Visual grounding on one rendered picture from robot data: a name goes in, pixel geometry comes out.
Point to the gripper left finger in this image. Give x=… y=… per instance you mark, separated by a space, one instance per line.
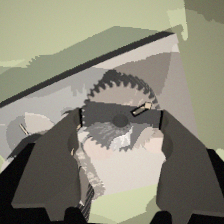
x=43 y=180

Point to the grey toothed gear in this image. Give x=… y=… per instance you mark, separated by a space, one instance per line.
x=114 y=99

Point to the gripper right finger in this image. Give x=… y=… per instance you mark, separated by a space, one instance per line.
x=191 y=181

